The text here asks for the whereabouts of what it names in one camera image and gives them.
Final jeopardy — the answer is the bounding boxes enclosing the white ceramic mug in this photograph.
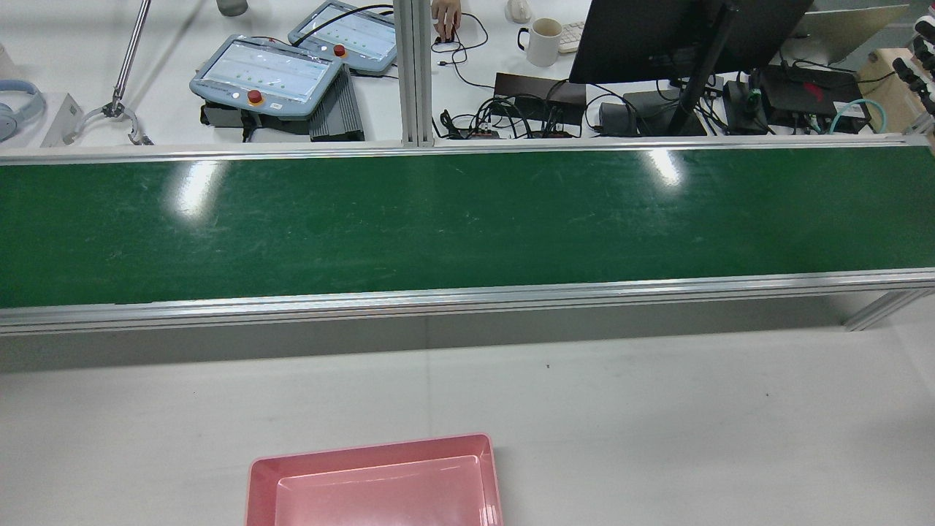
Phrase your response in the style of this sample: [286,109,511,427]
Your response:
[517,18,564,68]

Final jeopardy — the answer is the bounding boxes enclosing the black mini computer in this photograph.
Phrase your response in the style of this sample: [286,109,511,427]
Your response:
[758,64,871,121]

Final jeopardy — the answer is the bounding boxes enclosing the metal clamp ring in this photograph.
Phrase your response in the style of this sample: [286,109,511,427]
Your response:
[62,101,156,147]

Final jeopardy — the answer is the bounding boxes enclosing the black power adapter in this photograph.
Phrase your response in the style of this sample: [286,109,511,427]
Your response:
[599,102,644,137]

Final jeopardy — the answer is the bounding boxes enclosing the green conveyor belt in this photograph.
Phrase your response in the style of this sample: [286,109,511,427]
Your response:
[0,146,935,308]
[0,134,935,337]

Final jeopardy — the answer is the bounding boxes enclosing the small black dock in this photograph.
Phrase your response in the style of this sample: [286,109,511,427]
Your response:
[722,79,769,134]

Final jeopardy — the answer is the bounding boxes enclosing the black mouse cable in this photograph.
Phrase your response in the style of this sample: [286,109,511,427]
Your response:
[431,11,492,90]

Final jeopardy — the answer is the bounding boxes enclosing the black finned box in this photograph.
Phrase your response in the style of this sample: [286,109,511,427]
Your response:
[308,64,366,142]

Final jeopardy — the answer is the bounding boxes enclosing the black cable bundle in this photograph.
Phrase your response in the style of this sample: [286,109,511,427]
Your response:
[437,77,658,141]

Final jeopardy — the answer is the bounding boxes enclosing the white keyboard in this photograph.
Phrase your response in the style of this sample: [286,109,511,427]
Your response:
[558,20,587,54]

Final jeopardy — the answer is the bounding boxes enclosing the grey metal plate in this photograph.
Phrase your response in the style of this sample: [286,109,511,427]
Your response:
[40,93,87,148]

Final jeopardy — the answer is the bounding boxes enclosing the silver laptop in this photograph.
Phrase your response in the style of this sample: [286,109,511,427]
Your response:
[790,4,912,65]

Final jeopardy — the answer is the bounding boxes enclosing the light blue headphones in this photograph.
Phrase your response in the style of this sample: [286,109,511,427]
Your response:
[0,79,47,144]

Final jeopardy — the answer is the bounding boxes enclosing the metal stand rod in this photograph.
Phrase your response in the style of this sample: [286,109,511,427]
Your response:
[110,0,153,118]

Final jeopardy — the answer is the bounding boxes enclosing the person's bare hand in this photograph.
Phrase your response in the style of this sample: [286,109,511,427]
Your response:
[431,0,463,41]

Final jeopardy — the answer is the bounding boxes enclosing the black monitor stand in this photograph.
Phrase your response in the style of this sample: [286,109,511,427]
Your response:
[621,0,740,137]

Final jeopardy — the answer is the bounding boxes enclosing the teal cable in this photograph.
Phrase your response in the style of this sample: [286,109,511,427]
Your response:
[829,97,889,136]

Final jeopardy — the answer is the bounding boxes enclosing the black monitor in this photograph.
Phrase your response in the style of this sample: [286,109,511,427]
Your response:
[568,0,815,85]

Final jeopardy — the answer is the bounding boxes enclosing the flat black box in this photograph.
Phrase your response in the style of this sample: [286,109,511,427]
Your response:
[493,72,588,125]

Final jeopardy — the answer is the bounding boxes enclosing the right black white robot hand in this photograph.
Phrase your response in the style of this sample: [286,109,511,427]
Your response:
[893,18,935,114]

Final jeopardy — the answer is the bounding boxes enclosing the blue-grey teach pendant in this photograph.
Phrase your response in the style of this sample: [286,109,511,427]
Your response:
[287,0,399,77]
[189,34,346,121]

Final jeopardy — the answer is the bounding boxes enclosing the aluminium profile post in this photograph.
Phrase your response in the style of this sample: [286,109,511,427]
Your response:
[392,0,434,148]

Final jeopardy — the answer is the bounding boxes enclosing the pink plastic box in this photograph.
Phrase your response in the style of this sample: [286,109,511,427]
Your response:
[245,432,505,526]

